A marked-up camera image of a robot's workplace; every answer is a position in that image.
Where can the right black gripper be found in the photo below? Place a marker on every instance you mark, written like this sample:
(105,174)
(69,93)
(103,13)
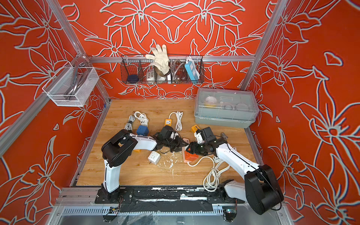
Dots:
(193,148)

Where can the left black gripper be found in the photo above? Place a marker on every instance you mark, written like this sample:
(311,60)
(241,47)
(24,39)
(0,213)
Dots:
(179,145)

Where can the red cube plug adapter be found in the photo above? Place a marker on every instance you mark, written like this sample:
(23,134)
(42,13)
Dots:
(190,157)

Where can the white cube plug adapter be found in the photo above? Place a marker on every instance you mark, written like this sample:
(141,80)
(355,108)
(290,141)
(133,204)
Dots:
(154,157)

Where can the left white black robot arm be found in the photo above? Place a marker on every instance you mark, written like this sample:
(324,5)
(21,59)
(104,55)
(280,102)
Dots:
(116,151)

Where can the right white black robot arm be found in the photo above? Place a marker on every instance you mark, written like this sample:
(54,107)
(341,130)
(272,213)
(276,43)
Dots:
(260,189)

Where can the yellow strip with pink plug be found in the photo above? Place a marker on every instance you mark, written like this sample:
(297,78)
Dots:
(195,128)

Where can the blue cube plug adapter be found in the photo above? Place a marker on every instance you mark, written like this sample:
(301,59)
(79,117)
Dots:
(142,131)

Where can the white socket in basket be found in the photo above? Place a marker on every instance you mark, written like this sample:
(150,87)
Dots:
(150,76)

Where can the small grey metal clip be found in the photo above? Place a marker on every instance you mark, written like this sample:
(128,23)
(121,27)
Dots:
(224,136)

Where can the grey lidded plastic box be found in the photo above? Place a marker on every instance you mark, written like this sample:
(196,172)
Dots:
(227,108)

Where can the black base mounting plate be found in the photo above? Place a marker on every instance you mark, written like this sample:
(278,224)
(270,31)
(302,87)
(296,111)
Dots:
(131,194)

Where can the dark blue round object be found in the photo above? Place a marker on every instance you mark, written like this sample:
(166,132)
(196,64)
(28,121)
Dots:
(134,78)

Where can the light blue power strip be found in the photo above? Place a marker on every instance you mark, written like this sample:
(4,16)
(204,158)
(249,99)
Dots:
(192,70)

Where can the white work glove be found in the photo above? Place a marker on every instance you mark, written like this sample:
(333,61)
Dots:
(160,58)

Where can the black wire wall basket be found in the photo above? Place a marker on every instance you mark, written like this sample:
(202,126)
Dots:
(173,69)

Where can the white wire mesh basket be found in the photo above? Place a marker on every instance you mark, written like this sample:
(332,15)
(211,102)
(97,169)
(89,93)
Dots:
(71,86)

